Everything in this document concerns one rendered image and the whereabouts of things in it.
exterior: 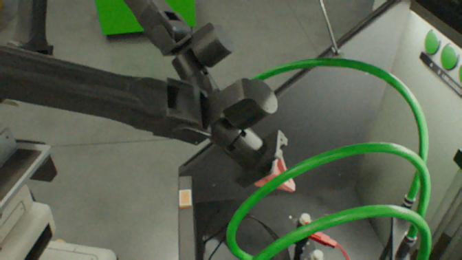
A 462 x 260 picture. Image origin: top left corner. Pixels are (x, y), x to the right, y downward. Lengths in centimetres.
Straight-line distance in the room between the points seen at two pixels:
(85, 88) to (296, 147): 69
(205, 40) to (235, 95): 22
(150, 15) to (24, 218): 77
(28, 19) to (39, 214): 58
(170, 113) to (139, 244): 165
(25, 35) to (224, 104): 63
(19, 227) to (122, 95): 84
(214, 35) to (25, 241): 84
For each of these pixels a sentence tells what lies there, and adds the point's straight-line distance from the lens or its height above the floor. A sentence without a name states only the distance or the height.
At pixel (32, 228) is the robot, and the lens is 127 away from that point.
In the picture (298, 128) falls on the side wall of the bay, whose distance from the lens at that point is 100.
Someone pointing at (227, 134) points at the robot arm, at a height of 135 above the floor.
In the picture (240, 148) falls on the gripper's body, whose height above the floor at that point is 132.
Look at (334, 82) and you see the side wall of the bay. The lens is 95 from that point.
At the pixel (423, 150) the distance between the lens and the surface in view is 72.
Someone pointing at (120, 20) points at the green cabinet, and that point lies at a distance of 401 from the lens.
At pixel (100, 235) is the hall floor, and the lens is 220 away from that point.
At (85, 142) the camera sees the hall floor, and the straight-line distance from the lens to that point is 280.
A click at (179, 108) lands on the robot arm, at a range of 52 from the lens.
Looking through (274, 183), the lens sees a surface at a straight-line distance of 53.
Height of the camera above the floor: 171
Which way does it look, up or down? 39 degrees down
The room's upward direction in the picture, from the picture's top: straight up
